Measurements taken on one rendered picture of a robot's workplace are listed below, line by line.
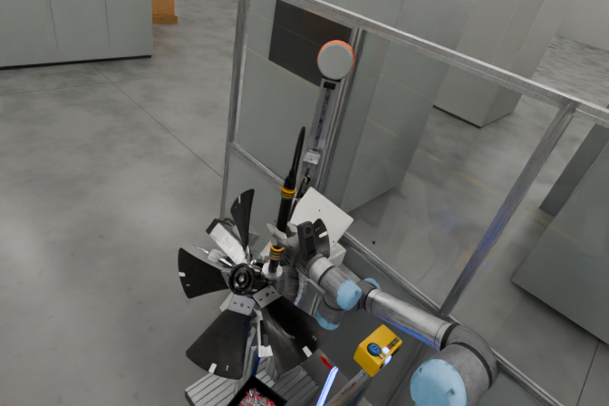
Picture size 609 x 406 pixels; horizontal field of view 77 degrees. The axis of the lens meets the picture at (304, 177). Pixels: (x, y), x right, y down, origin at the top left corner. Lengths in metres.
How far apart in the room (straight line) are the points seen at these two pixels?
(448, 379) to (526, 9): 6.22
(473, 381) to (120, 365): 2.16
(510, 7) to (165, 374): 6.28
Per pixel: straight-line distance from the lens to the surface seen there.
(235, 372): 1.61
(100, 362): 2.78
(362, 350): 1.60
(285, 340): 1.42
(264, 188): 2.52
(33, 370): 2.85
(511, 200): 1.58
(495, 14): 6.93
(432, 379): 0.94
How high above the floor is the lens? 2.35
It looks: 33 degrees down
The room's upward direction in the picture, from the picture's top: 13 degrees clockwise
